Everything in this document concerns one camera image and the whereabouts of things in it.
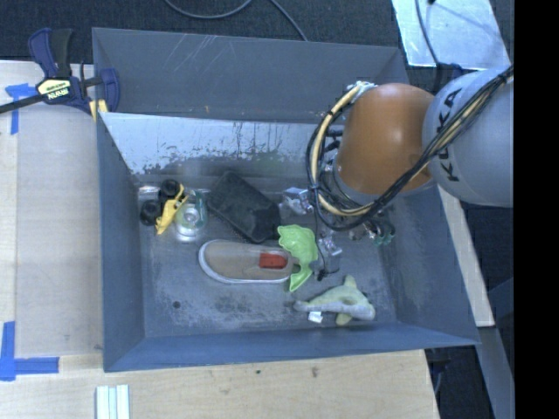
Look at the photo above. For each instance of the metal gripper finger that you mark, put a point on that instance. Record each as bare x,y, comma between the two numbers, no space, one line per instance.
329,251
297,200

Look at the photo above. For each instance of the bright green plastic toy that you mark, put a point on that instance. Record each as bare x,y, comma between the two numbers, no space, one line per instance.
299,242

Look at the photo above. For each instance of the pale green plush toy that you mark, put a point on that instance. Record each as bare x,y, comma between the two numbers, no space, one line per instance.
345,301

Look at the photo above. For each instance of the tan slip-on shoe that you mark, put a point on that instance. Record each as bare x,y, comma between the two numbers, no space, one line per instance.
236,262

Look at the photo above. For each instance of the grey metal bin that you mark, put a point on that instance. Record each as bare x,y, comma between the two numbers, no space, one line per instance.
244,312

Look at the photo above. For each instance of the clear glass cup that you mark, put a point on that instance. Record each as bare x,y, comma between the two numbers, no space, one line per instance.
188,221

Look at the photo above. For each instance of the yellow spring clamp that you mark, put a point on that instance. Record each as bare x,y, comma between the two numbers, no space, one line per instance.
168,214

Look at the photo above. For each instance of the black dumbbell toy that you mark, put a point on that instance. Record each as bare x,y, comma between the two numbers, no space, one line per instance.
150,213

